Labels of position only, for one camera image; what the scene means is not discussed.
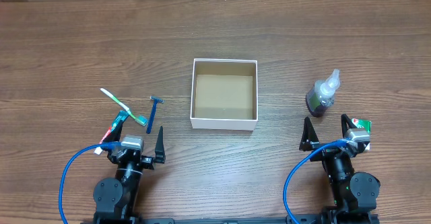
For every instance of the open white cardboard box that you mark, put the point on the open white cardboard box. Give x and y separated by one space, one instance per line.
224 94

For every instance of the green small carton box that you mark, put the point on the green small carton box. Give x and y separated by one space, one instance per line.
365 125

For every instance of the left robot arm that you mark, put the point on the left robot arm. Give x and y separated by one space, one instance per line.
115 197

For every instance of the white green toothbrush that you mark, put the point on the white green toothbrush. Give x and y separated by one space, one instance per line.
138 119

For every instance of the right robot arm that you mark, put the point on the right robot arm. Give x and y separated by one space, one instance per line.
354 192

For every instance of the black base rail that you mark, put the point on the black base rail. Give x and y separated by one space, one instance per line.
307 219

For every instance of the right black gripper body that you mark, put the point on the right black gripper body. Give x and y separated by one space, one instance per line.
324 155

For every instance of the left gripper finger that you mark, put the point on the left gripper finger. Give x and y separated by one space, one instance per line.
115 133
160 156

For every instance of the clear bottle with dark liquid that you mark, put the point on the clear bottle with dark liquid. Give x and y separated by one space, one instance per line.
322 94

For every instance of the blue disposable razor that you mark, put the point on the blue disposable razor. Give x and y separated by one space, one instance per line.
156 101

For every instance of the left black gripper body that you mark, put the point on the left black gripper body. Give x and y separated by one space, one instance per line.
147 162

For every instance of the red green toothpaste tube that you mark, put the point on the red green toothpaste tube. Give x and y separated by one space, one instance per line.
122 115

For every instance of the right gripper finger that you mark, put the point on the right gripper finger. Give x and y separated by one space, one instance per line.
309 140
346 124

